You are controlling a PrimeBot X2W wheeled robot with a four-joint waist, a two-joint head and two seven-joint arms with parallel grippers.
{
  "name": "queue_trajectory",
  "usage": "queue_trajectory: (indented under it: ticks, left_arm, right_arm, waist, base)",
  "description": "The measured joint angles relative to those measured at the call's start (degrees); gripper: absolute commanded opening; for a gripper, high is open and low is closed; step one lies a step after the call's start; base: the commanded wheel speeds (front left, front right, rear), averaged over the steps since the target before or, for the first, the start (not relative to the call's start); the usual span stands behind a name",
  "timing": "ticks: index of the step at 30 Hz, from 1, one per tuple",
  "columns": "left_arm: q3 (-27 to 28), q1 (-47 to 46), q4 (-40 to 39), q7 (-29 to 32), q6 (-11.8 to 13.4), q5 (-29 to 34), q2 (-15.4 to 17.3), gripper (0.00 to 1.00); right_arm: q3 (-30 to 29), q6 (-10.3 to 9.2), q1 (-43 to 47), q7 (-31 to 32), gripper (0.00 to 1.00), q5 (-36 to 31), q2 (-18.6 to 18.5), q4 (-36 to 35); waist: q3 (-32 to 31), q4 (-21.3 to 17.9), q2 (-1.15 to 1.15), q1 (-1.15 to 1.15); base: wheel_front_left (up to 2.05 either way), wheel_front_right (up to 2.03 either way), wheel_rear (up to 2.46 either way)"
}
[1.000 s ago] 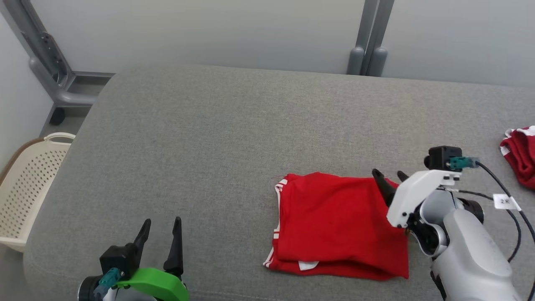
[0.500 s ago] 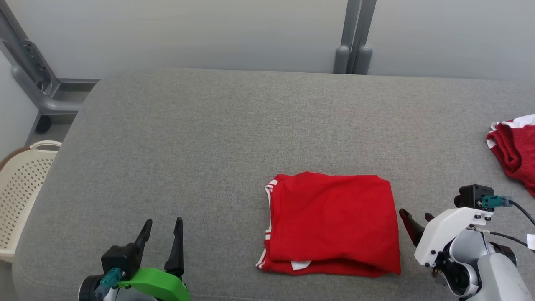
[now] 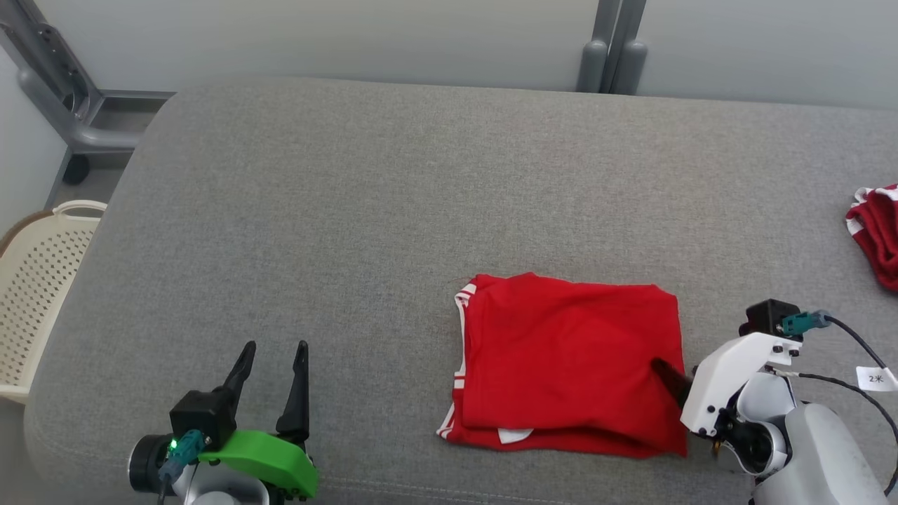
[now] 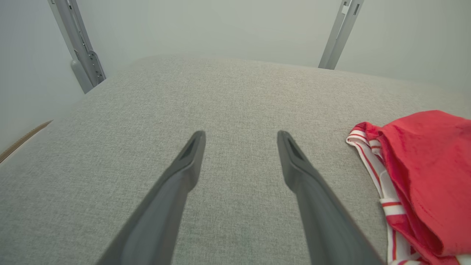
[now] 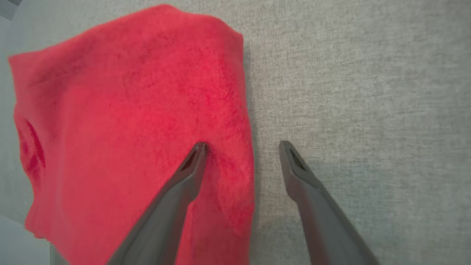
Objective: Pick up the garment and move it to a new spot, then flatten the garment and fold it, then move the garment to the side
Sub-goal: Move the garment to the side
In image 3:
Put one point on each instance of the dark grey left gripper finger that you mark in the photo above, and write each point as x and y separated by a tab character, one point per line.
298	407
240	375

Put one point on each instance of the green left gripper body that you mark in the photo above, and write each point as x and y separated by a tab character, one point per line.
273	456

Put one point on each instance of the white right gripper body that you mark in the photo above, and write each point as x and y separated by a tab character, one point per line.
722	379

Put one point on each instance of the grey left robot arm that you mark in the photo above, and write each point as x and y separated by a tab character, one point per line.
210	491

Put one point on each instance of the red shorts with white stripe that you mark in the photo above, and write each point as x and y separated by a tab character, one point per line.
880	231

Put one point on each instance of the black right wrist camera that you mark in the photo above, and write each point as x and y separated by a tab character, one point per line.
768	315

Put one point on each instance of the cream perforated laundry basket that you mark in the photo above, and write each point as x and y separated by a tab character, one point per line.
42	294

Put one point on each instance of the grey partition post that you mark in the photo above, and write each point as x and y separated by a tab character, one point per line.
610	42

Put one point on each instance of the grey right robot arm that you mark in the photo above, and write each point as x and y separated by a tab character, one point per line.
821	456

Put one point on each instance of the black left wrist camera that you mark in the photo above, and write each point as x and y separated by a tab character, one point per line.
203	417

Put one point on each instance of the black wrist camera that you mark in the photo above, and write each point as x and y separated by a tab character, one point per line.
768	315
203	417

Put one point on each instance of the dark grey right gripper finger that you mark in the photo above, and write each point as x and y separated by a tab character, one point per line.
673	382

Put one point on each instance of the red jersey with white sleeves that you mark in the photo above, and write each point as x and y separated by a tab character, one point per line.
561	351

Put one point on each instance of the grey wheeled metal stand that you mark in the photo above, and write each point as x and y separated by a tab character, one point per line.
91	133

